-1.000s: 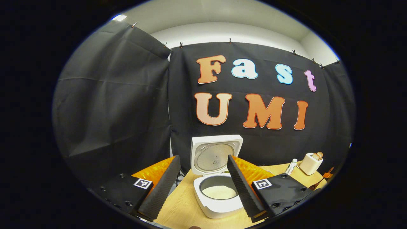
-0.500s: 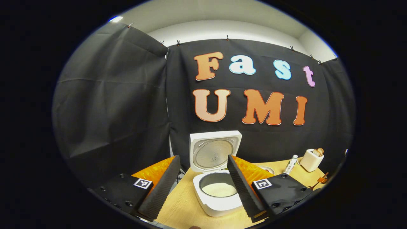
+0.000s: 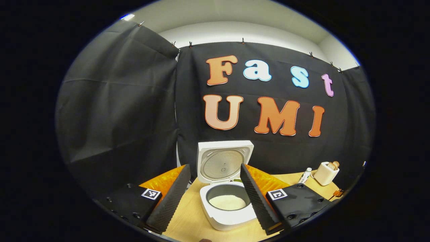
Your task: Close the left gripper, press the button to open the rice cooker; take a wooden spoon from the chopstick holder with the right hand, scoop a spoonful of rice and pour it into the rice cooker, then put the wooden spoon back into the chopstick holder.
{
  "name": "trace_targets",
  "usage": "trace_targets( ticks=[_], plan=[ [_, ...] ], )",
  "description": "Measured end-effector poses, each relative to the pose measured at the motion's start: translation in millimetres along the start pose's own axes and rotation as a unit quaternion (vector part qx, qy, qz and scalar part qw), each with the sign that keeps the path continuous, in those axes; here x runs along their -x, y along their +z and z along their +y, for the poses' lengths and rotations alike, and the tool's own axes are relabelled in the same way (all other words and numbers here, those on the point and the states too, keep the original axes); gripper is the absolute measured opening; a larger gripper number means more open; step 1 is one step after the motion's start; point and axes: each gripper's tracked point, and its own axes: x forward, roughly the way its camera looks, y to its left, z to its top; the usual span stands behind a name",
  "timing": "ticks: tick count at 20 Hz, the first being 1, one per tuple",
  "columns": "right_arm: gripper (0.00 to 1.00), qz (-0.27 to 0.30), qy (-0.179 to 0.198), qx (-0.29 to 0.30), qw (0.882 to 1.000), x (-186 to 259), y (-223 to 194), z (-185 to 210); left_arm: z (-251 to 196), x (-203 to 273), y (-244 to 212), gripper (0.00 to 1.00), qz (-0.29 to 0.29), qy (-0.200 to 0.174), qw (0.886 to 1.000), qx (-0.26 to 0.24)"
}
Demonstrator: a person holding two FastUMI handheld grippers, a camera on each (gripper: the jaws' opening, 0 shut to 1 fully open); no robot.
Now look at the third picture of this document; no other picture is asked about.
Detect cream toaster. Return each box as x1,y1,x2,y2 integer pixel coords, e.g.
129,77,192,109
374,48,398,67
313,162,340,186

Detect white rice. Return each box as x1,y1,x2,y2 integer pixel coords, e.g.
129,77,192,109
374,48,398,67
209,195,247,211

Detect white milk bottle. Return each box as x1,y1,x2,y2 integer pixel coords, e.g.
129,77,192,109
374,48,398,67
298,167,312,184

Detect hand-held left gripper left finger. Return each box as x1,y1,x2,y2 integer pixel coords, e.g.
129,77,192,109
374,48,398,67
95,164,191,235

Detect white rice cooker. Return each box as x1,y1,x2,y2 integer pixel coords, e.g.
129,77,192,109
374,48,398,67
197,140,257,231

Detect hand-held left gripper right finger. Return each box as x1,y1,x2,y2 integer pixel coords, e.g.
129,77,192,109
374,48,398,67
240,163,333,236

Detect row of black cloth clips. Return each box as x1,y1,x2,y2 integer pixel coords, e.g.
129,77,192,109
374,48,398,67
138,21,360,73

